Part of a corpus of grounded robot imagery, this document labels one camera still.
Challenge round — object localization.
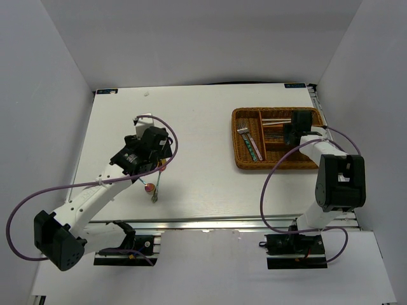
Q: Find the aluminium table frame rail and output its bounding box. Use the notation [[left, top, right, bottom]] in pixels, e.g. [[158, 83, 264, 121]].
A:
[[87, 213, 360, 230]]

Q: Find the table logo sticker right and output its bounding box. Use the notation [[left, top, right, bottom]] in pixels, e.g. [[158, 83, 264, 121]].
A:
[[284, 83, 307, 89]]

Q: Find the long white chopstick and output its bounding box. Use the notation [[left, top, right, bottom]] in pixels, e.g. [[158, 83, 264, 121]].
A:
[[262, 121, 290, 126]]

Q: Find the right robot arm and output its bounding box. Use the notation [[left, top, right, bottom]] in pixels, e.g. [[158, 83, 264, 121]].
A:
[[284, 110, 366, 254]]

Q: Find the table logo sticker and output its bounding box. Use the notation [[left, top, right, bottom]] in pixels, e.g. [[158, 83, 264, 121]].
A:
[[95, 88, 118, 95], [284, 83, 307, 89]]

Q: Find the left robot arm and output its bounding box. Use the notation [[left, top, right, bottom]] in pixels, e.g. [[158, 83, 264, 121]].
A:
[[34, 126, 172, 271]]

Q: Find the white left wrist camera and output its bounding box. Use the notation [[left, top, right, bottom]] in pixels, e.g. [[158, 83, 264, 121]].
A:
[[133, 112, 155, 139]]

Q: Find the brown wicker cutlery basket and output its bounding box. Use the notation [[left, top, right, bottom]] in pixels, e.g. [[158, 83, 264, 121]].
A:
[[231, 107, 329, 170]]

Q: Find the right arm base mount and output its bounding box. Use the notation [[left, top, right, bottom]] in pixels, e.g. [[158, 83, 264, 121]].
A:
[[258, 233, 328, 270]]

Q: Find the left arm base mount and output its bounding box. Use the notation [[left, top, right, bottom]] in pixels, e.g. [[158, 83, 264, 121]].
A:
[[93, 220, 160, 267]]

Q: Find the small rainbow spoon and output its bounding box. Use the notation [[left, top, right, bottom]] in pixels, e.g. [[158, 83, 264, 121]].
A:
[[138, 178, 156, 194]]

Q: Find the gold iridescent spoon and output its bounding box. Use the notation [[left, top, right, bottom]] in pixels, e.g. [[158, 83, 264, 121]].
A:
[[151, 159, 167, 203]]

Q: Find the table logo sticker left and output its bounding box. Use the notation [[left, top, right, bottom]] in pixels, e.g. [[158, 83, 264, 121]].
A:
[[95, 88, 118, 95]]

